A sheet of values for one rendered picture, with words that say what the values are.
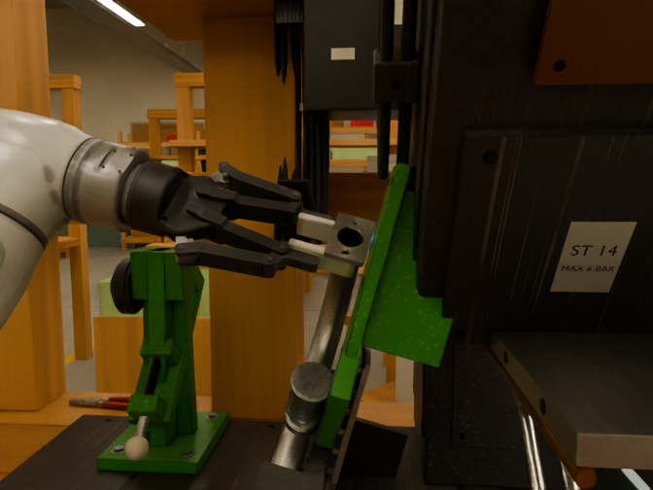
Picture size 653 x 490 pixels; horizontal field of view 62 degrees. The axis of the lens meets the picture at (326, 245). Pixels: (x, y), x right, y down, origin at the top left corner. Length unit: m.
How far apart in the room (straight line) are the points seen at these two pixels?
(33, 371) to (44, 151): 0.52
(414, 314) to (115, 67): 11.41
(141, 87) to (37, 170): 10.93
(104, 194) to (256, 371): 0.43
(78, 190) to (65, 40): 11.74
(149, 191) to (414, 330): 0.29
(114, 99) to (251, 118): 10.87
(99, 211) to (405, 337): 0.32
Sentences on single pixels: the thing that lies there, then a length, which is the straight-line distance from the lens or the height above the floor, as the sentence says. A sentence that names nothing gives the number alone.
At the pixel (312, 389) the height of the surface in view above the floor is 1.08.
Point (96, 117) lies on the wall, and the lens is 11.81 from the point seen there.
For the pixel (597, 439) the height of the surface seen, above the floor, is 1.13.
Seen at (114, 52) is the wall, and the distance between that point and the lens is 11.83.
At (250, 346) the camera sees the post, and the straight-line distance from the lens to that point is 0.88.
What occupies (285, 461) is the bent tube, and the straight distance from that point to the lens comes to 0.56.
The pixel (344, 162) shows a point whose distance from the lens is 7.37.
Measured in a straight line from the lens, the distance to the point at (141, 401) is 0.72.
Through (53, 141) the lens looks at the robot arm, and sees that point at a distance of 0.61.
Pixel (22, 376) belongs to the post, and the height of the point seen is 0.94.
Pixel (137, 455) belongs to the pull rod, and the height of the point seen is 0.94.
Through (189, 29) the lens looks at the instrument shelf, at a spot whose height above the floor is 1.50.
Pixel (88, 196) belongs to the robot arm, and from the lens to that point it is 0.58.
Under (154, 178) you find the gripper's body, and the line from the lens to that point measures 0.57.
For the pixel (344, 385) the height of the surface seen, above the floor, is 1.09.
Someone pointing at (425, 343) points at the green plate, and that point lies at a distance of 0.48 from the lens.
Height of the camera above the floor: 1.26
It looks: 6 degrees down
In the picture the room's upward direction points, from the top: straight up
